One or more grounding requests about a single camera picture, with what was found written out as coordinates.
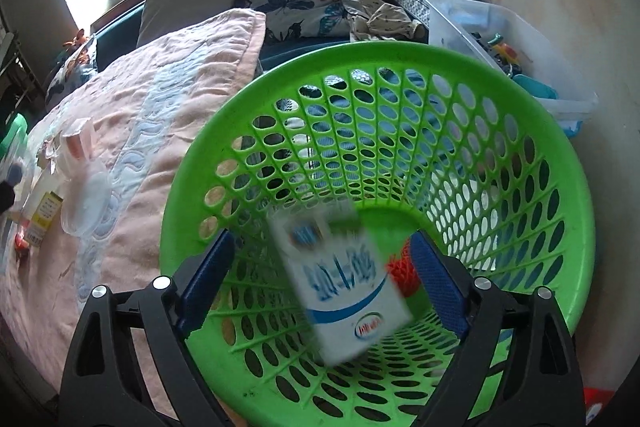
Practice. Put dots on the green plastic item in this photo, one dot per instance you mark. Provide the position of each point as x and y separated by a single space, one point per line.
14 134

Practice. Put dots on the clear plastic cups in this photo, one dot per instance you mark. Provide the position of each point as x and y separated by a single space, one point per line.
87 202

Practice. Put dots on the crumpled clear plastic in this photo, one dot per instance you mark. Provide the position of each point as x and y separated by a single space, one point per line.
50 152

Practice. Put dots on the orange plush toy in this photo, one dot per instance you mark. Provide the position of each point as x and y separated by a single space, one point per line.
75 39

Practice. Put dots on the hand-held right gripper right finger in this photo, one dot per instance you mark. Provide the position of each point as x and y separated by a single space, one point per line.
437 282

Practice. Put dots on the pile of small toys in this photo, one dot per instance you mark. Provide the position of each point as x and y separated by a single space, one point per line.
497 54

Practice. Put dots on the green plastic basket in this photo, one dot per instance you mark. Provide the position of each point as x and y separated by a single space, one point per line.
575 232

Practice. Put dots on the clear plastic storage bin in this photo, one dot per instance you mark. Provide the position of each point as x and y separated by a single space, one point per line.
450 22

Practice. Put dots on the pink quilted blanket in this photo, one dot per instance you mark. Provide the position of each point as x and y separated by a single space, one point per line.
150 117

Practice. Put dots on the red snack wrapper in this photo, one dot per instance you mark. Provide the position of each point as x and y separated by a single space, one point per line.
402 277

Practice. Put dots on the beige patterned garment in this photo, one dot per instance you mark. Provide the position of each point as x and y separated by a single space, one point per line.
380 17

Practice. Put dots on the small butterfly print pillow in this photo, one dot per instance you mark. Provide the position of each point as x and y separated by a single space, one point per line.
75 67

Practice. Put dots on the red box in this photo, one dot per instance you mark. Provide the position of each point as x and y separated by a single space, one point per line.
597 409

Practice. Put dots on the white blue milk carton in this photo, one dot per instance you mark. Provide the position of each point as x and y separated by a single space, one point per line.
345 307

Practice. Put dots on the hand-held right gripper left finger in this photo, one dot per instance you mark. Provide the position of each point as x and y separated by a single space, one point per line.
207 279

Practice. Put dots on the bed with blue sheet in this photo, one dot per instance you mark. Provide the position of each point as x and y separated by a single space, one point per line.
305 49

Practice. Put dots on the teal plastic toy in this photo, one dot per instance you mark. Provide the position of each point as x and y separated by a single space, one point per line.
535 88

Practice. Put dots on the yellow small box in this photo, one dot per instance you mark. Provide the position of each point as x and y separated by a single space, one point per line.
45 217

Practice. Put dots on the small red item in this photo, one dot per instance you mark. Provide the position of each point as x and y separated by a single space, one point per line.
22 244

